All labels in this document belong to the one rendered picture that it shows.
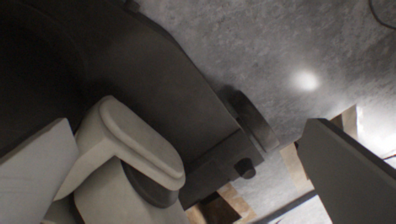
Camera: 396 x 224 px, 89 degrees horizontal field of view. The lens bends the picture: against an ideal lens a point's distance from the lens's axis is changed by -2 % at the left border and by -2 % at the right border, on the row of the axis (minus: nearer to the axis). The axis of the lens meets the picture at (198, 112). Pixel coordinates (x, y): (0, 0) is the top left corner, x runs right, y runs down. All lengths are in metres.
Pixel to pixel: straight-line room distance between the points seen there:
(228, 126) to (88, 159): 0.34
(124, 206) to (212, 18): 0.47
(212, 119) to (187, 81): 0.12
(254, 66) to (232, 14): 0.18
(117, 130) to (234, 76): 0.45
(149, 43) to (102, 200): 0.27
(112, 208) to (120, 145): 0.11
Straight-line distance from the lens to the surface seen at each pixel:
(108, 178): 0.36
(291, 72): 0.77
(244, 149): 0.54
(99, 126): 0.28
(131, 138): 0.30
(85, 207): 0.39
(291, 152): 1.03
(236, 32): 0.62
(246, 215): 1.29
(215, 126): 0.51
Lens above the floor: 0.55
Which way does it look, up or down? 54 degrees down
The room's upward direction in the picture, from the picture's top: 155 degrees clockwise
